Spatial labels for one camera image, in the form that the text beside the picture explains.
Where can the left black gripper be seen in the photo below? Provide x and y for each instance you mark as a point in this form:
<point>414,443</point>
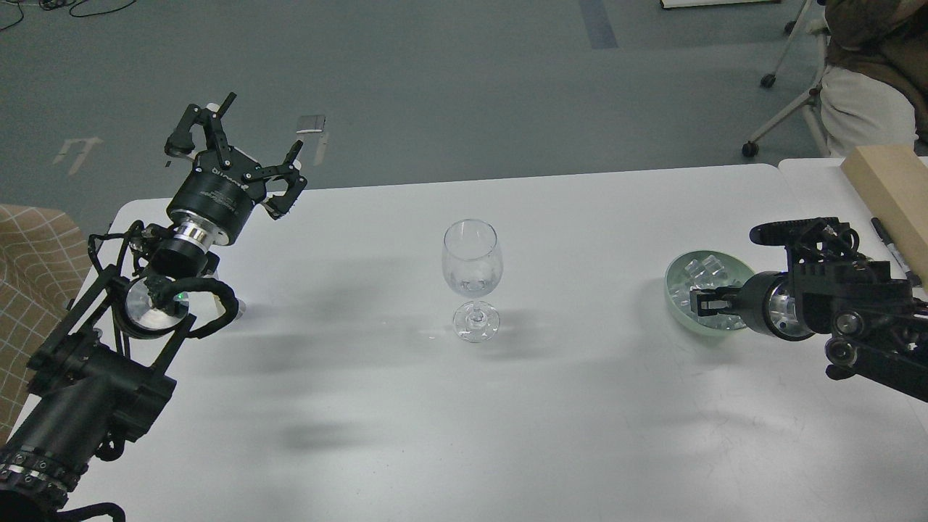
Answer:
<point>225,184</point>

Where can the steel cone jigger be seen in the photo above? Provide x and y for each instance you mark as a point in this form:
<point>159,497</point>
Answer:
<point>213,272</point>

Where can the beige checkered chair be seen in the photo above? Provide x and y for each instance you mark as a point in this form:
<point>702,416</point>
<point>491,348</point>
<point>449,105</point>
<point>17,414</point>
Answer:
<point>43,266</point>

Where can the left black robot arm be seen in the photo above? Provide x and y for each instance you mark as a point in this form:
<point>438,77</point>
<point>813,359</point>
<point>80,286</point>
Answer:
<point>101,375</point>

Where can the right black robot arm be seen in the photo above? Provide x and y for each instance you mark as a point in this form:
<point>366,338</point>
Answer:
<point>875,327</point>

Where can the light wooden box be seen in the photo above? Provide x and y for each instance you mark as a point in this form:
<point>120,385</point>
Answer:
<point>892,182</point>

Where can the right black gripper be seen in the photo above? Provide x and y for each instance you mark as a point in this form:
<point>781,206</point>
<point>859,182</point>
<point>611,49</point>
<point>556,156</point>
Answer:
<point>764,305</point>

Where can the black marker pen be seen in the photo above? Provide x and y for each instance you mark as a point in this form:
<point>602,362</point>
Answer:
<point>892,248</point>

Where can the clear wine glass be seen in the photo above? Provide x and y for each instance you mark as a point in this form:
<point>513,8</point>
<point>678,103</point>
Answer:
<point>473,267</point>

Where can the seated person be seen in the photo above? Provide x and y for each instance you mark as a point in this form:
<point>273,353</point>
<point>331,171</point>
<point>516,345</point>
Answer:
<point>874,88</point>

